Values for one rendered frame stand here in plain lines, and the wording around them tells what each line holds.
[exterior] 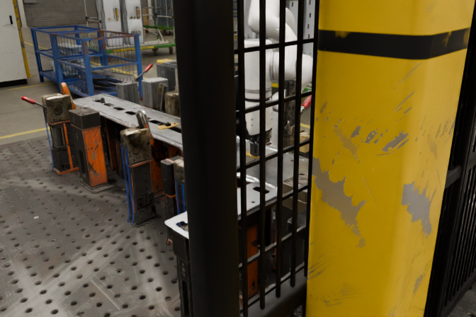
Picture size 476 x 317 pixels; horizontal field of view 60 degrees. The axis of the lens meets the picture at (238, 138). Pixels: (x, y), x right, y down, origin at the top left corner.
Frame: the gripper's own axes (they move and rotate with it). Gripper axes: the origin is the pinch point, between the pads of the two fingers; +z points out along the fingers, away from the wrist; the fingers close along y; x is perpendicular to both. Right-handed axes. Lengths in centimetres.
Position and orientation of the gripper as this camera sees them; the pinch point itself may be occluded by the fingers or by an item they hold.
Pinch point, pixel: (257, 147)
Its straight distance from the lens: 124.3
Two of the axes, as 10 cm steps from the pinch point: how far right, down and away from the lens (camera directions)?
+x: 6.9, 2.3, -6.9
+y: -7.2, 2.5, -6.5
